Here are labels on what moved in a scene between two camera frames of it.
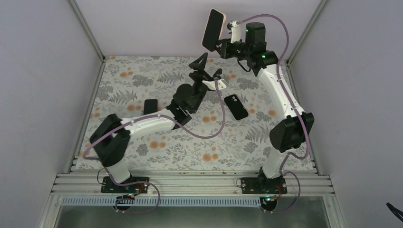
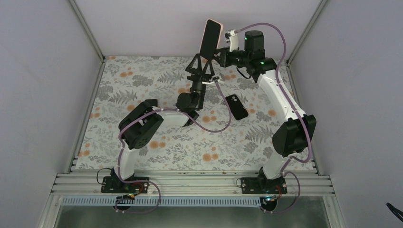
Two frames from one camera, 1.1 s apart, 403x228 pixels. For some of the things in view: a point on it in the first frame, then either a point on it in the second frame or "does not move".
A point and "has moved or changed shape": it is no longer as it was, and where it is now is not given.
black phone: [150, 106] does not move
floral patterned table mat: [230, 128] does not move
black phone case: [235, 107] does not move
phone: [214, 29] has moved or changed shape
